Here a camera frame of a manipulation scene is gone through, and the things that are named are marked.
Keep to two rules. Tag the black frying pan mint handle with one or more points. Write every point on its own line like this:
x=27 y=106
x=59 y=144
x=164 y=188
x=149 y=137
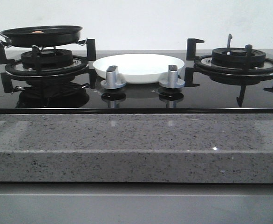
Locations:
x=53 y=36

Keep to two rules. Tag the black pan support grate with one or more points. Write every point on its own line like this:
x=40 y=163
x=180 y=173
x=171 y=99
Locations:
x=80 y=64
x=203 y=63

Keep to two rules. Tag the right black pan support grate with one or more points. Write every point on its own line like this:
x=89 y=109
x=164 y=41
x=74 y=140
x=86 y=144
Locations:
x=203 y=63

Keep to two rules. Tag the white plate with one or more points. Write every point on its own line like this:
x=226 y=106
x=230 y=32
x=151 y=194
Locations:
x=138 y=68

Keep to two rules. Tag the left silver stove knob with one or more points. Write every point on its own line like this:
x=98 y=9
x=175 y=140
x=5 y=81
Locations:
x=113 y=79

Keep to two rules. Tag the right black gas burner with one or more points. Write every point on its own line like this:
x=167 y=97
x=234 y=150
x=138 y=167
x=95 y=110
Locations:
x=236 y=57

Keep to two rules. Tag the left black pan support grate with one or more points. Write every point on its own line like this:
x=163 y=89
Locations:
x=80 y=64

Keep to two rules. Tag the black gas burner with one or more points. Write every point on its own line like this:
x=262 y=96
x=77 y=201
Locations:
x=236 y=57
x=49 y=59

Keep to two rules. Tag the left black gas burner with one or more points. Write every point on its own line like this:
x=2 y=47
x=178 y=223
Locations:
x=49 y=59

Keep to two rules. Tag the black glass gas cooktop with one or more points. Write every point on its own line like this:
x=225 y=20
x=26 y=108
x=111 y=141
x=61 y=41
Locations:
x=203 y=92

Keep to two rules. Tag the right silver stove knob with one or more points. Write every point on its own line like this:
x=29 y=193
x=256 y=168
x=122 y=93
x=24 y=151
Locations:
x=172 y=81

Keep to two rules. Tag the silver stove knob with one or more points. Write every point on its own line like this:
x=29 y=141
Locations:
x=113 y=79
x=172 y=81

